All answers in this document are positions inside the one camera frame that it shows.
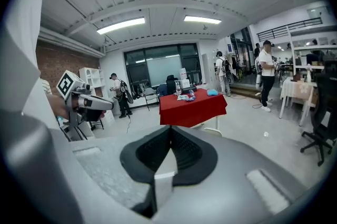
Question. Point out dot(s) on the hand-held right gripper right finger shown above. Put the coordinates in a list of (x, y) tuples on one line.
[(194, 162)]

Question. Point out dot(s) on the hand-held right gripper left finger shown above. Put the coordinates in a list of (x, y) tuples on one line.
[(147, 162)]

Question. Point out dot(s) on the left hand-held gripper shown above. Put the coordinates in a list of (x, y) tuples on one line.
[(90, 102)]

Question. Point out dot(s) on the blue plastic bag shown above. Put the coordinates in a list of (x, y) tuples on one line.
[(212, 92)]

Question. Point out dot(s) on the person's left forearm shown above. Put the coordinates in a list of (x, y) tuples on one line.
[(59, 107)]

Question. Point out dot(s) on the white open shelf unit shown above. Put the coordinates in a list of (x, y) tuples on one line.
[(96, 78)]

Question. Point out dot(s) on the white chair back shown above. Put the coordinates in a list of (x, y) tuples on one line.
[(213, 132)]

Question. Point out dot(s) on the table with red cloth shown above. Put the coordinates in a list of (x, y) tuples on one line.
[(192, 109)]

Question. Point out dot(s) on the black framed window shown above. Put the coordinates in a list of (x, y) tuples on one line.
[(134, 67)]

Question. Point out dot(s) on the grey folding chair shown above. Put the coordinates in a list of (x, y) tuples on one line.
[(150, 93)]

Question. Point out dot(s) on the clear printed packet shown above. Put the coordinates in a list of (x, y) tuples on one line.
[(185, 97)]

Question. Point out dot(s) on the black box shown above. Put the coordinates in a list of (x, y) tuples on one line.
[(190, 90)]

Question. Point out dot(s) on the blue chair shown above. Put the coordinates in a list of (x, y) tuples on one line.
[(162, 89)]

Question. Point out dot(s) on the clear plastic bottle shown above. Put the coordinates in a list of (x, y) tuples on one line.
[(178, 88)]

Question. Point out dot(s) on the white paper scrap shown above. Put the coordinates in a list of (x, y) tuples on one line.
[(266, 134)]

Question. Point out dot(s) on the white projection board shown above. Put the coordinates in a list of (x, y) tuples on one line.
[(163, 70)]

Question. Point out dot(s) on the long ceiling light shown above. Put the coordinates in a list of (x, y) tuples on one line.
[(202, 19), (121, 25)]

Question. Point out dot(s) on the black high-back office chair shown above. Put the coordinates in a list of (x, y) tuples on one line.
[(171, 83)]

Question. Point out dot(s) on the white tall cabinet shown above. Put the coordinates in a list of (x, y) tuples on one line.
[(208, 70)]

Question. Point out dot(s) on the person's white shirt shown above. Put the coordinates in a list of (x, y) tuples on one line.
[(25, 33)]

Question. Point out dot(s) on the table with cream cloth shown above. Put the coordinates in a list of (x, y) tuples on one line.
[(297, 91)]

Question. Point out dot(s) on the black balcony railing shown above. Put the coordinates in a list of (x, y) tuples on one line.
[(287, 28)]

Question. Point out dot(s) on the white tall frame shelf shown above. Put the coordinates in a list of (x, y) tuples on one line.
[(310, 47)]

